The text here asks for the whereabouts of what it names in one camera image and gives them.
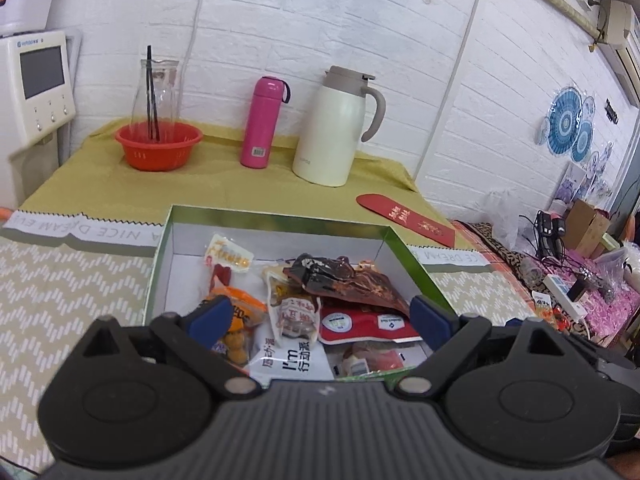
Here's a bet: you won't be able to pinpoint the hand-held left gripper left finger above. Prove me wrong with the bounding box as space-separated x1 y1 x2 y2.
75 295 262 402

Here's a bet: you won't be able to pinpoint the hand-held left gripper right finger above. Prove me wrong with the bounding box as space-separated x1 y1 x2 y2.
386 295 619 402

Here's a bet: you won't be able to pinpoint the orange packet of yellow balls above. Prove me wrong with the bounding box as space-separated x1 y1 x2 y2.
200 285 268 368

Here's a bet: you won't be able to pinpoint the red packet with round labels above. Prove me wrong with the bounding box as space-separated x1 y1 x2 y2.
319 306 422 345

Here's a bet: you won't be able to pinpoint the yellow white snack packet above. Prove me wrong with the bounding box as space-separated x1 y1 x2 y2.
202 233 253 273

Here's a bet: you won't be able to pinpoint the clear packet with pink snack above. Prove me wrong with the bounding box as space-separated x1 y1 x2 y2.
327 342 407 378

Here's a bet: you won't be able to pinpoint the green cardboard box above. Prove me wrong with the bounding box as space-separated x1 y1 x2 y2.
145 204 458 385

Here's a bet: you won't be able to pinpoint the tan packet with brown snack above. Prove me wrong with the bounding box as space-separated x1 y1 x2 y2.
262 266 322 343

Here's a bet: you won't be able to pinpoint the dark brown snack packet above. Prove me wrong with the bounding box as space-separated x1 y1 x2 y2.
282 254 411 317

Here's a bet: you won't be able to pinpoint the leopard print cloth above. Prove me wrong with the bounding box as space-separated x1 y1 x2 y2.
452 220 552 292

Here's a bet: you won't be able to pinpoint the red envelope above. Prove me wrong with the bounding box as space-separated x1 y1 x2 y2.
356 193 457 248

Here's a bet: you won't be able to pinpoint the yellow-green tablecloth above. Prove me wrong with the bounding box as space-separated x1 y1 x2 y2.
20 119 473 252

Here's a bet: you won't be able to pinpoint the white power strip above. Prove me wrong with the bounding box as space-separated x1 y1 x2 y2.
542 274 589 319

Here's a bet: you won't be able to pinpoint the beige zigzag patterned cloth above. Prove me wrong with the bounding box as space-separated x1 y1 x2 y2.
0 210 538 476

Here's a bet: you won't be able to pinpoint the orange plastic basket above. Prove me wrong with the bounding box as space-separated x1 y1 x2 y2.
115 122 204 172

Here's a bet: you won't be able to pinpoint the pink floral cloth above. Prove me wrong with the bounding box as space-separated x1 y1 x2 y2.
525 250 640 357

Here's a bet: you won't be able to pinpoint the brown cardboard box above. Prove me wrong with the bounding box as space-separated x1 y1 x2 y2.
564 200 612 259

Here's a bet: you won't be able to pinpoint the crumpled clear plastic bag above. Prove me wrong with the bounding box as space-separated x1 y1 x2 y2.
595 242 640 302

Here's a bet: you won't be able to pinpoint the pink thermos bottle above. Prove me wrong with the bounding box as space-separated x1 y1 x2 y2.
240 76 292 169

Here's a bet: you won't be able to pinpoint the purple picture cards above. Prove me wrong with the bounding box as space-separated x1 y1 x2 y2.
555 142 617 207

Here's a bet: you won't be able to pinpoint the cream thermal jug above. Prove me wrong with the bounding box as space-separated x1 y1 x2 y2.
292 65 386 188

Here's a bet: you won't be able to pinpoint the black straw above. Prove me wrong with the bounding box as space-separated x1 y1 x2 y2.
148 46 162 142
145 46 156 140

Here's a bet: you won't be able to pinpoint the glass carafe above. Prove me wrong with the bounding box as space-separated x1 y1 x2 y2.
131 58 180 133

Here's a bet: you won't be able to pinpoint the white appliance with screen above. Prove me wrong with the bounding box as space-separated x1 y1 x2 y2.
0 31 77 147

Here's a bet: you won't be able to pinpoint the white air conditioner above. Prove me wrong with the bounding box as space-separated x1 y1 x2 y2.
596 0 640 102

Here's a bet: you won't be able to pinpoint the black charger with cables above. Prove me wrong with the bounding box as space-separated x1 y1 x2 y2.
534 210 567 257

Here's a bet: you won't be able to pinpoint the blue fan wall decoration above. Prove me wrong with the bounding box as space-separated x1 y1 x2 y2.
536 84 599 164

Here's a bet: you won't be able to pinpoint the white wall pipe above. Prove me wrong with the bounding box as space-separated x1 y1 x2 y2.
414 0 489 187

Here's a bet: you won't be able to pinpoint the white wall cable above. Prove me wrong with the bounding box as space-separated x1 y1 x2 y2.
186 0 217 70

